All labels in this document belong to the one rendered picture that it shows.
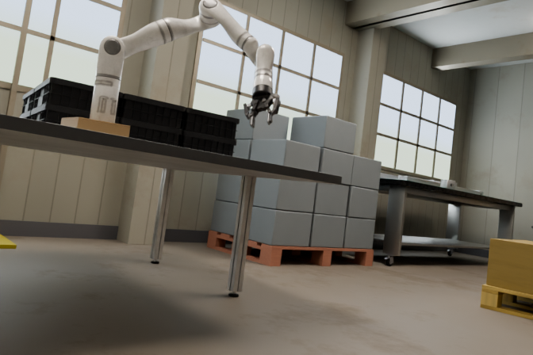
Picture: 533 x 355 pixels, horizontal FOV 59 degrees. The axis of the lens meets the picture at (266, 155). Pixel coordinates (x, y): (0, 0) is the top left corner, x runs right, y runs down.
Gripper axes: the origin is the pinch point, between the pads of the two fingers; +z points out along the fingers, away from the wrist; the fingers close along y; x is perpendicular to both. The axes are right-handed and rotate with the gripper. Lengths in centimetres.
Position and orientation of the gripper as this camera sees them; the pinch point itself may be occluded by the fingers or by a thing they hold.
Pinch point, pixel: (261, 121)
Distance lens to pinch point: 166.9
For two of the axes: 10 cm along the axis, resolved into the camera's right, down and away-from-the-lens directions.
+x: 3.3, 5.2, 7.9
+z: -0.4, 8.4, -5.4
